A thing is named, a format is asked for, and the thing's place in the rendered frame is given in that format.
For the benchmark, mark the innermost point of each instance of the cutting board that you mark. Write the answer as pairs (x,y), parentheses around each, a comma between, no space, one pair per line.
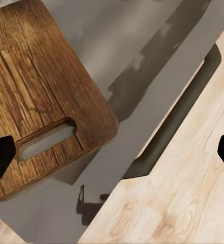
(43,84)

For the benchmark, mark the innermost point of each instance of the dishwasher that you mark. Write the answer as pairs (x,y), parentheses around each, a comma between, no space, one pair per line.
(144,164)

